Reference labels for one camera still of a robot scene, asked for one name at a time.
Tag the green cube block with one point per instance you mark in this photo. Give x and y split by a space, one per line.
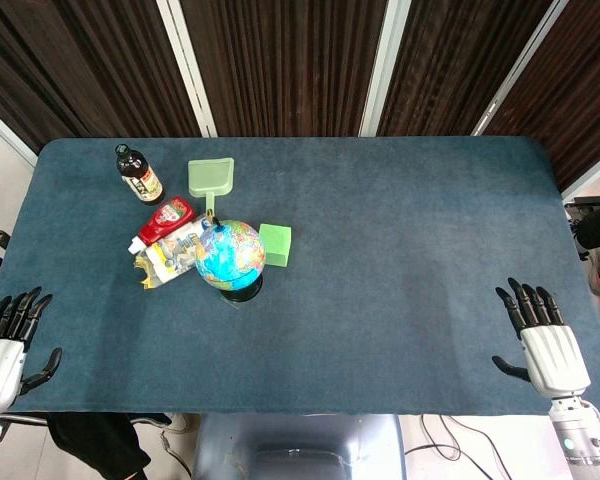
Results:
275 245

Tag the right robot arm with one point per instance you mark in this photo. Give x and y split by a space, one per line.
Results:
580 435

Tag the blue table cloth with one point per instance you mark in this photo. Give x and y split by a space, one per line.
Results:
330 300

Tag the dark glass sauce bottle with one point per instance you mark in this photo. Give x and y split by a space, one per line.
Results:
140 177

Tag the black camera equipment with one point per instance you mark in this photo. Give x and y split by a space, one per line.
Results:
597 230

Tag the small desk globe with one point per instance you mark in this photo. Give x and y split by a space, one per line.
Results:
230 260

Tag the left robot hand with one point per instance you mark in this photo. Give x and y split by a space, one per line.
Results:
0 350

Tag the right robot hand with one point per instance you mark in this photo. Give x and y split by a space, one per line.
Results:
550 350

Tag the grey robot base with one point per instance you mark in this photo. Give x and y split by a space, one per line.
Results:
300 447

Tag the red ketchup bottle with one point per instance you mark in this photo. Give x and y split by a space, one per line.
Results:
162 222

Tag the yellow white snack bag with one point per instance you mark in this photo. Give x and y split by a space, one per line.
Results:
172 260

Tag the green plastic dustpan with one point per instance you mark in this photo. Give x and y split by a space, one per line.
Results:
211 180

